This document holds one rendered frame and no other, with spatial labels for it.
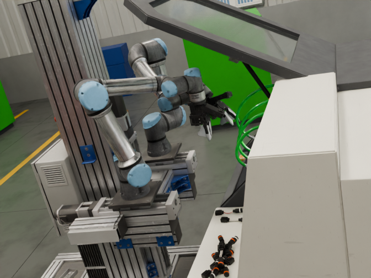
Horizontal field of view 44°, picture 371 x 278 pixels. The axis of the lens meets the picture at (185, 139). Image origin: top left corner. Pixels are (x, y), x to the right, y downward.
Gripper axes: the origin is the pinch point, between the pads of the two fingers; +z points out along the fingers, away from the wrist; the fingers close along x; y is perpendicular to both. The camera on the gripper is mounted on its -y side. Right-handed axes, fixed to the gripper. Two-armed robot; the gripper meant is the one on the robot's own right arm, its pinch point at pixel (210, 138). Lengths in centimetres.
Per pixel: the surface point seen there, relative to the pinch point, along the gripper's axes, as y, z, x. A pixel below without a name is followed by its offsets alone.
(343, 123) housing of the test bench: -63, -24, 56
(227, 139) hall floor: 74, 123, -290
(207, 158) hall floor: 88, 123, -242
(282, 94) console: -43, -32, 43
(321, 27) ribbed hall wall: -31, 78, -661
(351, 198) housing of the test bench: -63, -18, 93
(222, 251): -15, 22, 61
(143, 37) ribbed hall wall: 298, 35, -633
